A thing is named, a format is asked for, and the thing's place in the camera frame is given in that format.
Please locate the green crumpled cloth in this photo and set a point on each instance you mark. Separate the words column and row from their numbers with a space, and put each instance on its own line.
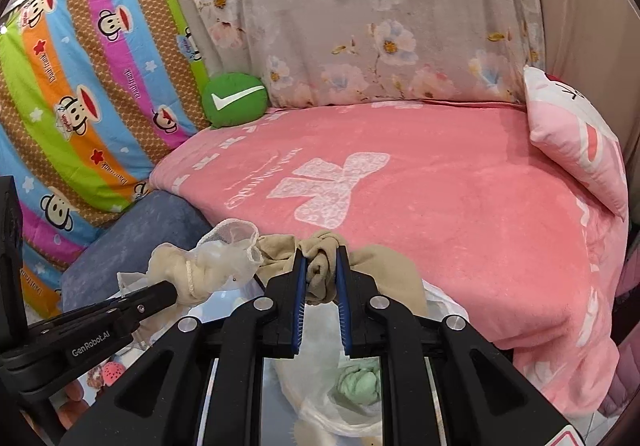
column 360, row 383

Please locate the floral grey pillow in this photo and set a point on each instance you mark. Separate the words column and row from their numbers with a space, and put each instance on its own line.
column 375, row 1

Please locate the white bin with plastic liner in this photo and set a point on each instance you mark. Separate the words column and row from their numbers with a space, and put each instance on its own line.
column 320, row 366

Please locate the pink bow printed blanket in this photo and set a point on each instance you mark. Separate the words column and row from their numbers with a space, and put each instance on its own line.
column 450, row 176

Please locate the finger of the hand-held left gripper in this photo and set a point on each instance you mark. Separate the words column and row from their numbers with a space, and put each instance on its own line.
column 150, row 301

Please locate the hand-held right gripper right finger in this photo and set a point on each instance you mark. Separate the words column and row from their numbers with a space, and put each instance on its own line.
column 344, row 306

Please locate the pink cartoon pillow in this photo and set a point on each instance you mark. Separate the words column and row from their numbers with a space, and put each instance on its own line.
column 580, row 141

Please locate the colourful strawberry printed mat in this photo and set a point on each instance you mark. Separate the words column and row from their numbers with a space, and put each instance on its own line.
column 107, row 371

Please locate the green round cushion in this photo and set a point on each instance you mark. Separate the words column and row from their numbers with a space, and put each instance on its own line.
column 232, row 98

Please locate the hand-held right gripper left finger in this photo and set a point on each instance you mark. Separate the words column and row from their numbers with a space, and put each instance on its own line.
column 299, row 306

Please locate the beige padded sofa back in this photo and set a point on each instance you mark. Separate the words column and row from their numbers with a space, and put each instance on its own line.
column 590, row 26

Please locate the pink quilted cloth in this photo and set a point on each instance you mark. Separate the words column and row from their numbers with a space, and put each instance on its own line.
column 627, row 376

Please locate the beige cloth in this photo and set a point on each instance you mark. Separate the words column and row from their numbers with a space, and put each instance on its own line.
column 385, row 283

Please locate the white mesh bag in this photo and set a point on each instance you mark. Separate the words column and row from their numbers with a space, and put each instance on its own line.
column 225, row 251

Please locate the striped monkey printed sheet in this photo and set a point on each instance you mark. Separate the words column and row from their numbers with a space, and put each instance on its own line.
column 90, row 101

